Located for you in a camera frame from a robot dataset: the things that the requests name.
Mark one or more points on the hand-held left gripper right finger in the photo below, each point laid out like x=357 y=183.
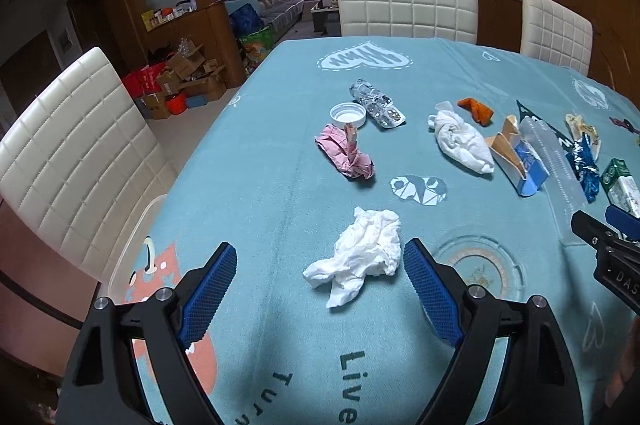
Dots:
x=432 y=292

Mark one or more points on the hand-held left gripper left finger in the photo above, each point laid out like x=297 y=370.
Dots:
x=210 y=290

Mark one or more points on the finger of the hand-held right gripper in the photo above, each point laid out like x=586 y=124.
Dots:
x=590 y=227
x=625 y=222

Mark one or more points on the clear plastic bin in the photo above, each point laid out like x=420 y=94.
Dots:
x=131 y=255

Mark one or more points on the torn brown blue carton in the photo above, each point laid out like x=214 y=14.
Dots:
x=517 y=160

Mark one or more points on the pink wrapper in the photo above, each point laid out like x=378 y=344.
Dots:
x=345 y=152

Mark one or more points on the person's right forearm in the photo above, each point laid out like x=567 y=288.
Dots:
x=625 y=375

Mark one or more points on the green white carton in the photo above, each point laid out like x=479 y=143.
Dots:
x=622 y=187

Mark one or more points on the blue foil wrapper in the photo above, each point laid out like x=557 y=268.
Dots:
x=585 y=165

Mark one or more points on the clear plastic bottle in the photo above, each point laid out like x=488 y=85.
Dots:
x=557 y=165

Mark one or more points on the beige crumpled wrapper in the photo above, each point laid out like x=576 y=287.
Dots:
x=580 y=125

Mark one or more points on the teal printed tablecloth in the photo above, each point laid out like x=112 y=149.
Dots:
x=280 y=155

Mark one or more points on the wadded white tissue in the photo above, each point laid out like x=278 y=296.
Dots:
x=462 y=140

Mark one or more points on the orange peel piece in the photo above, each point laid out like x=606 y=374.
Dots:
x=480 y=109

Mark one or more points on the white quilted chair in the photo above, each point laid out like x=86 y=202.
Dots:
x=555 y=30
x=405 y=0
x=75 y=160

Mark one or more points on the red bucket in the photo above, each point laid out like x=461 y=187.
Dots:
x=176 y=104

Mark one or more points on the small blue box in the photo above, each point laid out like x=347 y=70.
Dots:
x=196 y=100

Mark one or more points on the crushed silver foil pack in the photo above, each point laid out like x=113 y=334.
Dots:
x=380 y=107

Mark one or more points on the white plastic lid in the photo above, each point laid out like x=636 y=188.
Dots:
x=348 y=115

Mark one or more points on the red bag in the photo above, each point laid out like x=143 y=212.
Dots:
x=142 y=80

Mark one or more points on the pile of cardboard boxes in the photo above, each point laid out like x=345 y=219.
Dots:
x=190 y=70

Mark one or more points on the wooden sideboard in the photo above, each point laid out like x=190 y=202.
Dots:
x=500 y=15

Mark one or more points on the colourful printed bag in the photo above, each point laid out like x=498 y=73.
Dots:
x=255 y=47

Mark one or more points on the wooden partition counter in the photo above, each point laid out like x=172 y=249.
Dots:
x=220 y=40

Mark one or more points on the blue bag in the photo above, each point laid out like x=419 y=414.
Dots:
x=245 y=17

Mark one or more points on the grey sofa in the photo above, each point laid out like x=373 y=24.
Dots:
x=275 y=5

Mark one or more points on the coffee table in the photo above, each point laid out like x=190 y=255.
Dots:
x=324 y=12

